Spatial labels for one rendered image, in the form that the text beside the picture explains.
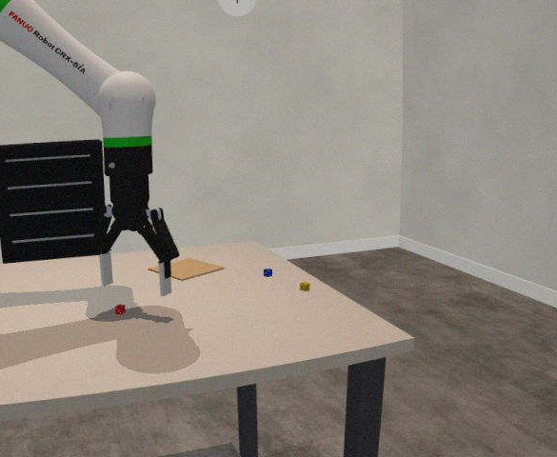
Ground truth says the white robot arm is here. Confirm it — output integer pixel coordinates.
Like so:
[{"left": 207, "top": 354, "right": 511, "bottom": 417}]
[{"left": 0, "top": 0, "right": 155, "bottom": 178}]

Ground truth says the tan square mat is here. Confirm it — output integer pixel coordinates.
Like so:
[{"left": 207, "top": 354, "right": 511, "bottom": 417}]
[{"left": 148, "top": 258, "right": 224, "bottom": 281}]

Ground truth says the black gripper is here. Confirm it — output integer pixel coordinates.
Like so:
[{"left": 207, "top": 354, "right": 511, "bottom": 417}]
[{"left": 90, "top": 175, "right": 180, "bottom": 296}]

